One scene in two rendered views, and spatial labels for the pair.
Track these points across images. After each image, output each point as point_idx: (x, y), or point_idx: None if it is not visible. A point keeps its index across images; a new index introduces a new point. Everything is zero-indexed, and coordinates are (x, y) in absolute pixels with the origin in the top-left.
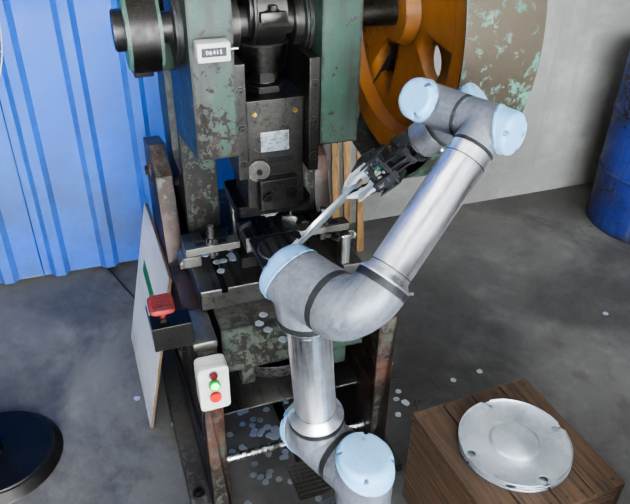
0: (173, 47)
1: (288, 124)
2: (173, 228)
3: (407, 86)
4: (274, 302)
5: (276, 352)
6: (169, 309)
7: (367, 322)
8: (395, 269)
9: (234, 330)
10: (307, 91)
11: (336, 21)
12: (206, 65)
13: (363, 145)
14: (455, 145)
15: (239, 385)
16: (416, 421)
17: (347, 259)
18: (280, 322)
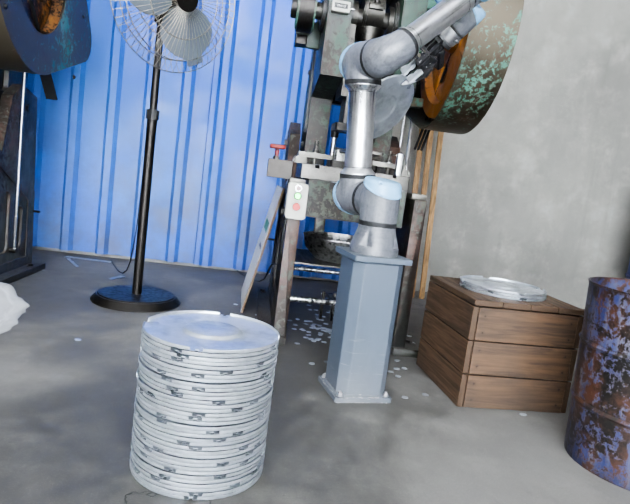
0: (320, 21)
1: None
2: (293, 166)
3: None
4: (345, 65)
5: (341, 212)
6: (282, 145)
7: (392, 48)
8: (412, 28)
9: (317, 182)
10: None
11: (411, 11)
12: (335, 18)
13: (423, 126)
14: None
15: (311, 260)
16: (431, 279)
17: (400, 172)
18: (346, 78)
